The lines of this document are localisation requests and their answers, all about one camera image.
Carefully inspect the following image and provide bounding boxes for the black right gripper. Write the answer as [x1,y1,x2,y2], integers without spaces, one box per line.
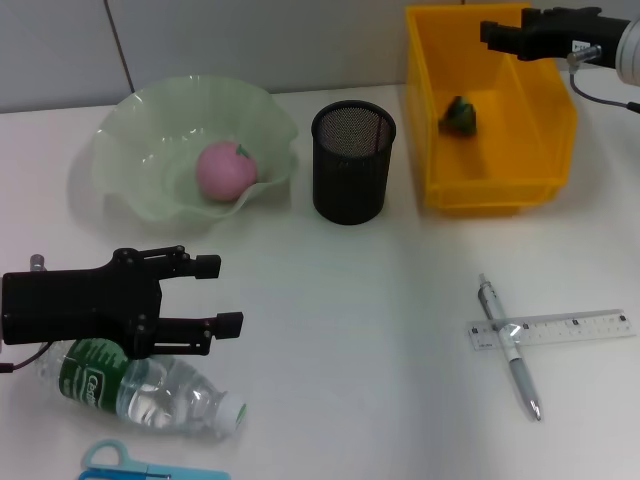
[479,5,632,66]

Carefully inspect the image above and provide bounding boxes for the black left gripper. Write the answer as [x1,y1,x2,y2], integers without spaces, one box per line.
[1,244,222,361]

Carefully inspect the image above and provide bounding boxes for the green plastic wrapper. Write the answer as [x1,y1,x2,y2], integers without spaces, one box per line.
[438,94,479,136]

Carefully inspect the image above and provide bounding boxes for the pink toy peach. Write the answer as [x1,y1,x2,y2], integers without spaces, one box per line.
[194,141,260,204]

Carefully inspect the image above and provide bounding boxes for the clear green-label water bottle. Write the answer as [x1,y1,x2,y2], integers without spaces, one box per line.
[37,337,248,441]

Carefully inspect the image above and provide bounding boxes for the black mesh pen holder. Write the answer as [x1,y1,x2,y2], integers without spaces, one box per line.
[310,100,397,226]

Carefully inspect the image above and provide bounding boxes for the light blue scissors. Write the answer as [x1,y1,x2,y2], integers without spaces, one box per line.
[79,438,151,474]

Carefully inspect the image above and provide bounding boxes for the silver ballpoint pen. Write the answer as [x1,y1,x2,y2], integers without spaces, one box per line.
[477,273,544,422]

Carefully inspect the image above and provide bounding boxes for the transparent plastic ruler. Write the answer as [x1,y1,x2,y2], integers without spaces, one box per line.
[467,308,630,354]

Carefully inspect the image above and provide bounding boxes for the yellow plastic bin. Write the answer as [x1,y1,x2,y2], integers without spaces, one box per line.
[404,3,579,217]

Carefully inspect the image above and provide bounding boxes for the pale green wavy glass bowl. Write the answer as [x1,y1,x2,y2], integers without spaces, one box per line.
[91,73,300,224]

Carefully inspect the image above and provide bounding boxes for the left gripper cable with plug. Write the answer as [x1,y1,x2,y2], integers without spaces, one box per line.
[0,253,51,375]

